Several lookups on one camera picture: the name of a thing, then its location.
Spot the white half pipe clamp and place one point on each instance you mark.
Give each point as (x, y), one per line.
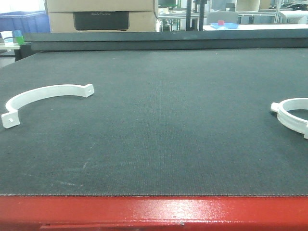
(11, 117)

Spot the black vertical post right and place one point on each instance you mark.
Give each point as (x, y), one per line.
(201, 14)

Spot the white paper cup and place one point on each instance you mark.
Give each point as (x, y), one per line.
(7, 37)

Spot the white ring pipe clamp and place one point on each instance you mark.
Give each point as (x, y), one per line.
(289, 120)

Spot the dark raised table board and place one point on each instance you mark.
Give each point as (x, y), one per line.
(182, 40)

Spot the white open box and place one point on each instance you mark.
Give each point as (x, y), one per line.
(247, 5)

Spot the large cardboard box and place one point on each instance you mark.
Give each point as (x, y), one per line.
(102, 15)

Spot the black vertical post left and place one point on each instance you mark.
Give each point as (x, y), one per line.
(188, 14)

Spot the green cube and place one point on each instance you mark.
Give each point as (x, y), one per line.
(19, 40)

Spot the grey chair back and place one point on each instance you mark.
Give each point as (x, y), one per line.
(227, 16)

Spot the blue storage bin background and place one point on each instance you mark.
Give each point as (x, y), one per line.
(26, 22)

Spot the pink cube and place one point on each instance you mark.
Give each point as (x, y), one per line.
(221, 22)

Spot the black vertical post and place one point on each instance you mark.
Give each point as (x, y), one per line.
(188, 14)
(201, 14)

